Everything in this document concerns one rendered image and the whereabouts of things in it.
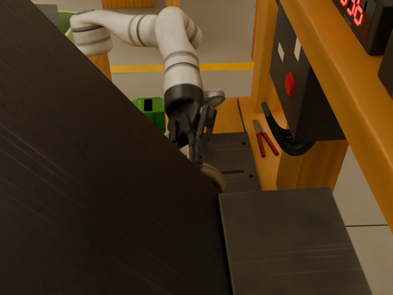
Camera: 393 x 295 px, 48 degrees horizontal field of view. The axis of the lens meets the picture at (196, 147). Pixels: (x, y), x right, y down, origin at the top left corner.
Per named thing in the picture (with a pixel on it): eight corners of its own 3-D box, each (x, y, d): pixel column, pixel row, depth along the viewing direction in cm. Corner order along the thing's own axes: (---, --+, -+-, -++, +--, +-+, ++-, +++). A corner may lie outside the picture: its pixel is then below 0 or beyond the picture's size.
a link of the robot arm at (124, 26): (159, 3, 99) (166, 41, 102) (89, 7, 116) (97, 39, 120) (128, 12, 93) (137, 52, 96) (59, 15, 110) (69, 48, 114)
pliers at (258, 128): (279, 155, 125) (279, 153, 124) (261, 158, 124) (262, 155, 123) (262, 120, 136) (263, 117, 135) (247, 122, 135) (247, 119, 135)
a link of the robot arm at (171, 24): (181, 51, 80) (207, 76, 87) (176, -6, 88) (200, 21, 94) (150, 68, 83) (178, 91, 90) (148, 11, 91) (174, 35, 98)
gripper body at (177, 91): (153, 96, 83) (155, 138, 79) (184, 73, 78) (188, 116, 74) (182, 110, 88) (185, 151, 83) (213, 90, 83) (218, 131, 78)
